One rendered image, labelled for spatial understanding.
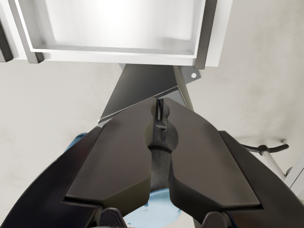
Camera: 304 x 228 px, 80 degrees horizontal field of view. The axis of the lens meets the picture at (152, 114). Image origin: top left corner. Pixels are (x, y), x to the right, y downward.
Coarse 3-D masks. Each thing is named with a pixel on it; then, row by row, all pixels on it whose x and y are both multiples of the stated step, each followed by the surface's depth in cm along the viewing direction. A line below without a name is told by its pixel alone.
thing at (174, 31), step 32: (32, 0) 28; (64, 0) 28; (96, 0) 28; (128, 0) 28; (160, 0) 28; (192, 0) 27; (32, 32) 28; (64, 32) 30; (96, 32) 30; (128, 32) 30; (160, 32) 30; (192, 32) 30
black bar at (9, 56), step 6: (0, 30) 30; (0, 36) 30; (0, 42) 30; (6, 42) 31; (0, 48) 30; (6, 48) 31; (0, 54) 31; (6, 54) 31; (0, 60) 31; (6, 60) 31
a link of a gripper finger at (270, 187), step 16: (240, 144) 8; (240, 160) 7; (256, 160) 7; (256, 176) 7; (272, 176) 7; (256, 192) 6; (272, 192) 6; (288, 192) 6; (256, 208) 6; (272, 208) 6; (288, 208) 6; (240, 224) 5; (256, 224) 5; (272, 224) 5; (288, 224) 5
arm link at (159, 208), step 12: (156, 156) 41; (168, 156) 42; (156, 168) 37; (168, 168) 39; (156, 180) 35; (156, 192) 33; (168, 192) 34; (156, 204) 32; (168, 204) 33; (132, 216) 34; (144, 216) 34; (156, 216) 35; (168, 216) 35
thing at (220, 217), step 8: (112, 208) 6; (104, 216) 5; (112, 216) 5; (120, 216) 5; (208, 216) 5; (216, 216) 5; (104, 224) 5; (112, 224) 5; (120, 224) 5; (208, 224) 5; (216, 224) 5; (224, 224) 5
